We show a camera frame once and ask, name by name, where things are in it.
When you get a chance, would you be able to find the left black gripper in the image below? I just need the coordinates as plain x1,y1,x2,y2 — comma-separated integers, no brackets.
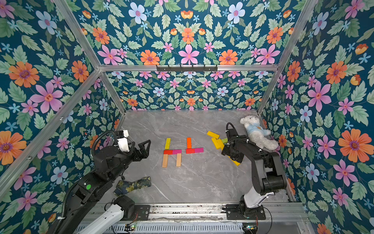
107,139,152,181

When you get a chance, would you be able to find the natural wood block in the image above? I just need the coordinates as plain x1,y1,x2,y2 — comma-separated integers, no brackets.
176,153,182,167
162,154,168,168

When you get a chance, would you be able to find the long yellow block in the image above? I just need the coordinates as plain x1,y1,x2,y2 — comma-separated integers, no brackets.
165,138,171,150

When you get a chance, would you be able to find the small red block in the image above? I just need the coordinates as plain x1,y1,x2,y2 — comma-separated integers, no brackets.
163,150,173,155

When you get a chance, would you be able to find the magenta block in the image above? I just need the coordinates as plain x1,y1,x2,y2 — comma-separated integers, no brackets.
194,148,204,153
172,150,182,155

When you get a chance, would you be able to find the orange block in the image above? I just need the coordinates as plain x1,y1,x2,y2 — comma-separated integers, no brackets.
187,137,192,149

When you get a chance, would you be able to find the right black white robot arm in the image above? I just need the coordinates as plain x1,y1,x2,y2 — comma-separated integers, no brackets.
222,127,287,216

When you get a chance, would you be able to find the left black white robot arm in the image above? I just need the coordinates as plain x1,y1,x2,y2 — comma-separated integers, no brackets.
48,130,151,234

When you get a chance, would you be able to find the white teddy bear plush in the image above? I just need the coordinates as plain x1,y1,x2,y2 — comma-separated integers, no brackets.
240,116,279,151

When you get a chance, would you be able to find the yellow block at pile top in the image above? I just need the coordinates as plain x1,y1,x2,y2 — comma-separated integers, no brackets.
207,131,220,139

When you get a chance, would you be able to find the floral fabric pouch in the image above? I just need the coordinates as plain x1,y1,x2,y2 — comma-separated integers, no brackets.
113,176,152,197

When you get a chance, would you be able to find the white vented strip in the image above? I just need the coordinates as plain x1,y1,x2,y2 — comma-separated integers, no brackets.
115,223,244,234

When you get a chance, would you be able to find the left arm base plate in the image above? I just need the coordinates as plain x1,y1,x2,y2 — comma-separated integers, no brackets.
128,205,151,222

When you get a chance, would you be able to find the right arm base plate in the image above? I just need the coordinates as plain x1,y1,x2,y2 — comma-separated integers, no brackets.
222,203,266,221

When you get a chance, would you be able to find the metal hook rail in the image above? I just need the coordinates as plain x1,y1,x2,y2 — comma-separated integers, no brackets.
156,65,218,72

